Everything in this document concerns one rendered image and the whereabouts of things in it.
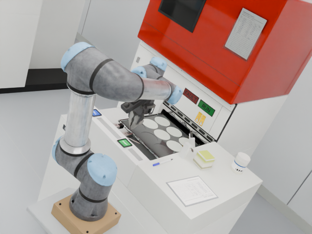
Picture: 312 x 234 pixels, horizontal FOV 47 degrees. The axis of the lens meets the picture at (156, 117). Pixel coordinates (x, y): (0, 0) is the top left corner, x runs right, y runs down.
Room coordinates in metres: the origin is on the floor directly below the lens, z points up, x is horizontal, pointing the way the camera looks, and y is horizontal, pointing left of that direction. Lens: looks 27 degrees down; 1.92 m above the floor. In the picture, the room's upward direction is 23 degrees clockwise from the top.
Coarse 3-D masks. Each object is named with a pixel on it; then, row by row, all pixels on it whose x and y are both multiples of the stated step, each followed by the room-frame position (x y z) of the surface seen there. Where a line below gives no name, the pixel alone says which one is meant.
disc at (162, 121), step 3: (156, 117) 1.95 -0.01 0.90; (159, 117) 1.97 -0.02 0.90; (162, 117) 1.99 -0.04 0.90; (156, 120) 1.92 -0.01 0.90; (159, 120) 1.94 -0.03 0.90; (162, 120) 1.95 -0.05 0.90; (165, 120) 1.97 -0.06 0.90; (159, 123) 1.90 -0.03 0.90; (162, 123) 1.91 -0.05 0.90; (165, 123) 1.93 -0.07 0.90; (168, 123) 1.94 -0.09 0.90
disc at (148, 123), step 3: (144, 120) 1.86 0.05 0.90; (147, 120) 1.87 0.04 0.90; (150, 120) 1.89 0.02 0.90; (144, 123) 1.83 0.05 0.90; (147, 123) 1.84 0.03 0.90; (150, 123) 1.85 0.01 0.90; (153, 123) 1.87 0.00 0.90; (156, 123) 1.88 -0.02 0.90; (147, 126) 1.81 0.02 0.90; (150, 126) 1.82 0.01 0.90; (153, 126) 1.84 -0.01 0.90; (156, 126) 1.85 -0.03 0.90
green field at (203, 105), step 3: (201, 102) 1.95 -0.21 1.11; (198, 105) 1.96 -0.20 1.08; (201, 105) 1.94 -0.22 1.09; (204, 105) 1.93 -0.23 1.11; (207, 105) 1.92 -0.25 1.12; (201, 108) 1.94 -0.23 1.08; (204, 108) 1.93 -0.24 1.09; (207, 108) 1.92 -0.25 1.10; (210, 108) 1.91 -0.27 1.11; (207, 111) 1.91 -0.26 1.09; (210, 111) 1.90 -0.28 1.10; (213, 111) 1.89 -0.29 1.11; (210, 114) 1.90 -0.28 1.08
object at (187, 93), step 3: (186, 90) 2.02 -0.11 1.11; (183, 93) 2.03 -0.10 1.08; (186, 93) 2.02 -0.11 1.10; (189, 93) 2.01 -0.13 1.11; (186, 96) 2.01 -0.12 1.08; (189, 96) 2.00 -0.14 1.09; (192, 96) 1.99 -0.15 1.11; (195, 96) 1.98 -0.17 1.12; (192, 99) 1.99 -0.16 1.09; (195, 99) 1.98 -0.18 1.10; (195, 102) 1.97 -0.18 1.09
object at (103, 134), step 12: (96, 108) 1.66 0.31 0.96; (96, 120) 1.55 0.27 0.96; (108, 120) 1.60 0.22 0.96; (96, 132) 1.51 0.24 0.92; (108, 132) 1.49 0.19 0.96; (120, 132) 1.54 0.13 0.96; (96, 144) 1.49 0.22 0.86; (108, 144) 1.45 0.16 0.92; (132, 144) 1.48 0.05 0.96; (120, 156) 1.39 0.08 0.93; (132, 156) 1.38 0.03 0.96; (144, 156) 1.42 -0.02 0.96; (120, 168) 1.38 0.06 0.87; (132, 168) 1.34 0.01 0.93
